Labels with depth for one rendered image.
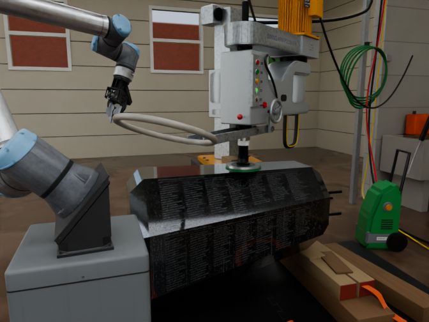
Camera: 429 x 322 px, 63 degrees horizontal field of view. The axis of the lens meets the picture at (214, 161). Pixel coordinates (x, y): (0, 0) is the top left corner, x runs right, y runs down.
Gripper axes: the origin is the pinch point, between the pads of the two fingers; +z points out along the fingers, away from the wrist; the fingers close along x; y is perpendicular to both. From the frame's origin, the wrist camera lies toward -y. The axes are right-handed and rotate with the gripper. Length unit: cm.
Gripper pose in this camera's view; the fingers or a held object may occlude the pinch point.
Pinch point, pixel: (112, 121)
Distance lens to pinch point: 172.5
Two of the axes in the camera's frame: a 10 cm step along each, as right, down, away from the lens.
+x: 9.7, 2.2, -1.4
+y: -1.1, -1.6, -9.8
